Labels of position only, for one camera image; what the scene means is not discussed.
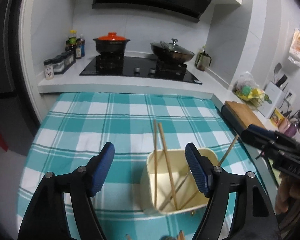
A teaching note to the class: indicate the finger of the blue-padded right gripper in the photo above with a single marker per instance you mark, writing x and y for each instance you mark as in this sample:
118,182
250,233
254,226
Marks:
253,216

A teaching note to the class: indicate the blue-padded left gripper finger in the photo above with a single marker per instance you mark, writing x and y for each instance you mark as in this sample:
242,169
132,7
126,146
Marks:
45,217

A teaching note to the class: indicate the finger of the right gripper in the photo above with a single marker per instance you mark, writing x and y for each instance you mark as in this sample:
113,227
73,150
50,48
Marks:
258,141
262,131

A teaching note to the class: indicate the wooden cutting board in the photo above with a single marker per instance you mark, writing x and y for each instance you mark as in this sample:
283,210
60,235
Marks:
243,114

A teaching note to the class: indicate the yellow packet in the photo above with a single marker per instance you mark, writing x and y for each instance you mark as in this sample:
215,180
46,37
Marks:
276,118

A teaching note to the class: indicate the purple cup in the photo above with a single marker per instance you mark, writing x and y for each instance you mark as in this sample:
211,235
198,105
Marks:
291,131

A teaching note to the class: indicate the white knife block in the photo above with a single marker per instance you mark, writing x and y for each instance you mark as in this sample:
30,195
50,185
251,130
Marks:
275,95

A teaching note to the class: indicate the plastic bag with sponges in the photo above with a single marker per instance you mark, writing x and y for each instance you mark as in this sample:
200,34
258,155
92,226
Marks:
249,91

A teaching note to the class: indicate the glass teapot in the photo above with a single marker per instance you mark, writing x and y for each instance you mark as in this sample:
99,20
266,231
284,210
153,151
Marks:
203,60

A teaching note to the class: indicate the metal spoon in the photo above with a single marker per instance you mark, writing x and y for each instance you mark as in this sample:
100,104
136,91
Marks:
167,238

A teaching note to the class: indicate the cream utensil holder box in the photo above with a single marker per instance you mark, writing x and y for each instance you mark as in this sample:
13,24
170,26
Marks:
179,168

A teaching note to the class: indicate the hanging snack bag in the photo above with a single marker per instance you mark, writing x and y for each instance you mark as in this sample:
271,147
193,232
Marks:
294,50

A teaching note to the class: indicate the black refrigerator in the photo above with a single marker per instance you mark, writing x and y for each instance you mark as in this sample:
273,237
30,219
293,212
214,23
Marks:
18,121

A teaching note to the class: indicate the black wok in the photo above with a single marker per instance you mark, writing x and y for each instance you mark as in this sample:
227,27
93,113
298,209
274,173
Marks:
169,55

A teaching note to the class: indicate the glass wok lid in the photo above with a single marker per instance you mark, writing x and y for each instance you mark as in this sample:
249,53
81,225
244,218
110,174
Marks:
171,47

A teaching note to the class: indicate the teal white plaid tablecloth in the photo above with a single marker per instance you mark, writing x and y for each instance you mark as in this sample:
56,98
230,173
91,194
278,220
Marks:
79,124

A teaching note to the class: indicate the spice jar white label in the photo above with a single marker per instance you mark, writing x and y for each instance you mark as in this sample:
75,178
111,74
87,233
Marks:
48,69

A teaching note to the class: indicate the spice jar rack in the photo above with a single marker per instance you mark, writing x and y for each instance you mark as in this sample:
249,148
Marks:
62,62

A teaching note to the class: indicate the dark sauce bottle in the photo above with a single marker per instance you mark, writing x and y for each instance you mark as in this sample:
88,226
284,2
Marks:
80,50

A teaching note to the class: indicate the orange pot lid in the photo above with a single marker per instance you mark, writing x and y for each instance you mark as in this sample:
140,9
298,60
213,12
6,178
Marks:
112,36

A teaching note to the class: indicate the black clay pot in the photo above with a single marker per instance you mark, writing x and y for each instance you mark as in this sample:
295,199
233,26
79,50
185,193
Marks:
109,46

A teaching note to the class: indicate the sauce bottle yellow cap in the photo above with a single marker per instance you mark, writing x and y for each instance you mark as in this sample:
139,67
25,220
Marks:
72,39

